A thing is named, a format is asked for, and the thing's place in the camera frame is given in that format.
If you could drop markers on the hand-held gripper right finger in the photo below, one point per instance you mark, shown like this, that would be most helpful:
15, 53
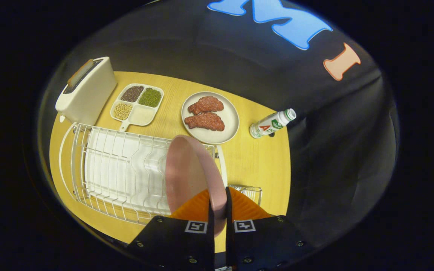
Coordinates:
229, 244

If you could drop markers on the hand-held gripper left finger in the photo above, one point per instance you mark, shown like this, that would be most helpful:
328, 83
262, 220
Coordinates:
211, 244

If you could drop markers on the pink plate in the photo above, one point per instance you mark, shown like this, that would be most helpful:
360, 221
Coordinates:
187, 173

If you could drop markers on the beige round plate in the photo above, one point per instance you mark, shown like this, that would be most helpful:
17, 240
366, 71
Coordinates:
228, 120

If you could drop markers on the white drink bottle green cap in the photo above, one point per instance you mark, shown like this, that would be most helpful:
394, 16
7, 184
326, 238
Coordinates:
269, 124

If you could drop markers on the black backdrop cloth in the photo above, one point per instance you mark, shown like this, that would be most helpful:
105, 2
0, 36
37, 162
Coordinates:
333, 150

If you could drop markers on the green mung beans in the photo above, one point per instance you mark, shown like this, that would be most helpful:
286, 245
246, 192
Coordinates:
150, 97

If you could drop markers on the yellow soybeans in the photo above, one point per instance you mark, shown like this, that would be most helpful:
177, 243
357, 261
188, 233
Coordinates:
123, 111

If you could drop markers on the dark brown beans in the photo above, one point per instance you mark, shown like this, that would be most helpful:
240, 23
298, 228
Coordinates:
132, 94

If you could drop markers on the white toaster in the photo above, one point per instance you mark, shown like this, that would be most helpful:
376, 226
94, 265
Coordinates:
89, 94

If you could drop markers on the brown toast slice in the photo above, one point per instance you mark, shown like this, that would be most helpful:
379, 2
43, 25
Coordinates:
79, 74

